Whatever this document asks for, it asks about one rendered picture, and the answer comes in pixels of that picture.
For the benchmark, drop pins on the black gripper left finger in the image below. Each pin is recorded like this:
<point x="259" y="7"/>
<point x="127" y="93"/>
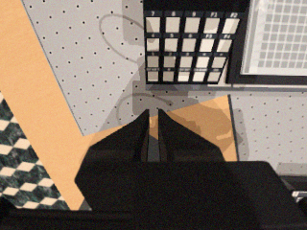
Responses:
<point x="124" y="143"/>

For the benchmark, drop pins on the white microplate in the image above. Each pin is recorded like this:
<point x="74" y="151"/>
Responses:
<point x="276" y="38"/>

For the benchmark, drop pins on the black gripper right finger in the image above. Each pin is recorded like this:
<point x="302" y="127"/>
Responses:
<point x="182" y="143"/>

